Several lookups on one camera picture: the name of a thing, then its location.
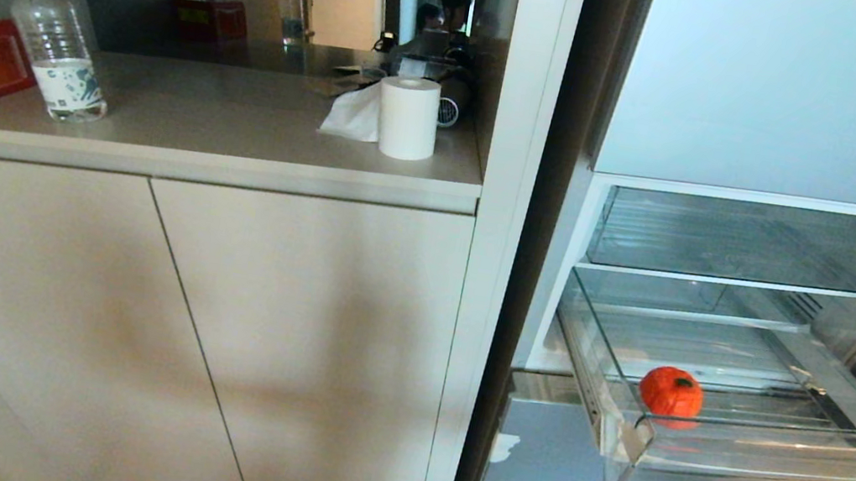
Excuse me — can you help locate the pale blue fridge door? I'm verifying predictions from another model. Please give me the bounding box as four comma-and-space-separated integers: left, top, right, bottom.
589, 0, 856, 212

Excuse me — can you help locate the white paper towel roll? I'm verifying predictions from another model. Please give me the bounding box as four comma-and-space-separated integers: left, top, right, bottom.
315, 65, 446, 165

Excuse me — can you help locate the black cylindrical device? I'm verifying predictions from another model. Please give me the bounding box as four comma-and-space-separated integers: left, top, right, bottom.
434, 73, 477, 133

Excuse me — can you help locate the clear plastic fridge drawer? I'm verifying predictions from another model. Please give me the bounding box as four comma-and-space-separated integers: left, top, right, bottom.
532, 262, 856, 481

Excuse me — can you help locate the clear fridge drawer with white rim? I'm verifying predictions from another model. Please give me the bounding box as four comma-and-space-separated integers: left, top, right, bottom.
579, 175, 856, 308

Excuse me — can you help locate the orange toy pumpkin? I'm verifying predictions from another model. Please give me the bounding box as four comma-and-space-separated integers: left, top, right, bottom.
634, 362, 708, 425

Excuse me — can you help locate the beige cabinet door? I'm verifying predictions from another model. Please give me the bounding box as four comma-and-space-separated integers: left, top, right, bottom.
0, 156, 294, 481
106, 168, 477, 481

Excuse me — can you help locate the beige cabinet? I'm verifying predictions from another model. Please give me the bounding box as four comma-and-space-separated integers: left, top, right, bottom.
0, 29, 496, 481

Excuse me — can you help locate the fridge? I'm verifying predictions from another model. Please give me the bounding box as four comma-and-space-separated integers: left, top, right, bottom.
448, 0, 856, 481

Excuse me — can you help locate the clear plastic water bottle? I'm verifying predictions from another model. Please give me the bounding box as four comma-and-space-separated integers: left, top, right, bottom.
0, 0, 125, 129

